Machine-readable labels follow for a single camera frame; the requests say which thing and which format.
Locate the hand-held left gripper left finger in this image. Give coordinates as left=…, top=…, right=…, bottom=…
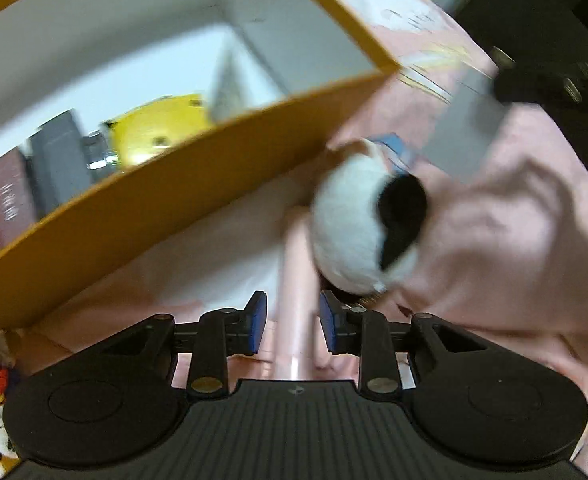
left=99, top=290, right=270, bottom=397

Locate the dark grey small box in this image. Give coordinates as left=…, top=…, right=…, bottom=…
left=27, top=109, right=93, bottom=217

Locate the pink tube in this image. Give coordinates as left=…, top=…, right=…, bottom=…
left=274, top=225, right=325, bottom=386

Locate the small panda plush keychain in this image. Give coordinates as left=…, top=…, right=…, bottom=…
left=308, top=139, right=431, bottom=297

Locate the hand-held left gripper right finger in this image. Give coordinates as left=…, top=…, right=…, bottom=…
left=319, top=290, right=495, bottom=397

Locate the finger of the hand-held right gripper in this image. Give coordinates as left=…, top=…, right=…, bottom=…
left=490, top=46, right=588, bottom=112

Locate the dusty pink small box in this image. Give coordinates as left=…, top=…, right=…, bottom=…
left=0, top=147, right=41, bottom=254

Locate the silver metal clip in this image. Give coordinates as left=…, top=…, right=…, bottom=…
left=81, top=130, right=123, bottom=181

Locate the orange cardboard box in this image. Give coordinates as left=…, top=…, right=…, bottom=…
left=0, top=0, right=403, bottom=335

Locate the light grey box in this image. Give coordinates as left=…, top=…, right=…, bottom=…
left=420, top=72, right=508, bottom=184

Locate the yellow plush toy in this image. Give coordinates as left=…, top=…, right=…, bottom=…
left=101, top=92, right=213, bottom=167

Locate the pink printed blanket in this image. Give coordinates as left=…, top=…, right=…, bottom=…
left=0, top=0, right=588, bottom=480

